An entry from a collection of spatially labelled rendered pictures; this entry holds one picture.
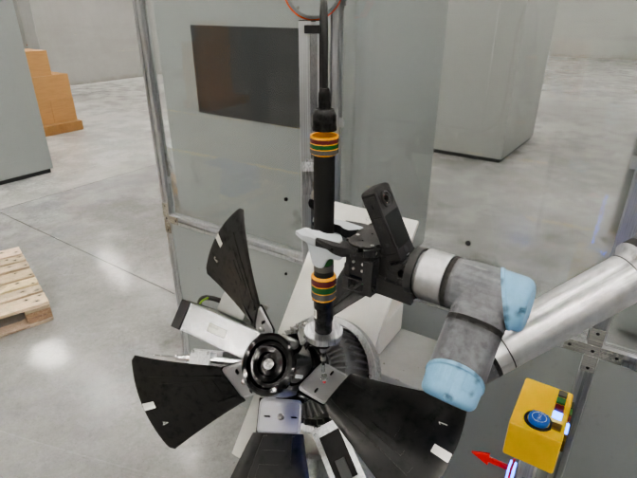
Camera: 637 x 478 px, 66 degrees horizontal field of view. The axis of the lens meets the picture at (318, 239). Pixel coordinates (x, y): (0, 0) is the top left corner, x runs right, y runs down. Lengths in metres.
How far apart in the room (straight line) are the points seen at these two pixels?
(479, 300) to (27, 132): 6.23
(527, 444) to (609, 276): 0.45
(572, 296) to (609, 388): 0.84
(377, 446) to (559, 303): 0.38
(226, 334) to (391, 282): 0.59
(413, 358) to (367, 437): 0.69
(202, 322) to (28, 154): 5.53
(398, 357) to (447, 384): 0.92
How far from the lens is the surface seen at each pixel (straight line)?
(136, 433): 2.64
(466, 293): 0.67
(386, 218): 0.70
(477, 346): 0.66
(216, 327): 1.25
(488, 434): 1.86
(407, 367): 1.53
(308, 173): 1.36
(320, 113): 0.72
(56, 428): 2.82
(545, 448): 1.15
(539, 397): 1.21
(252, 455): 1.00
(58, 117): 9.02
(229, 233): 1.11
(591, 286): 0.83
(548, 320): 0.80
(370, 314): 1.19
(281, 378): 0.95
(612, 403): 1.66
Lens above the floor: 1.84
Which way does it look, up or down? 26 degrees down
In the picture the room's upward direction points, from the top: straight up
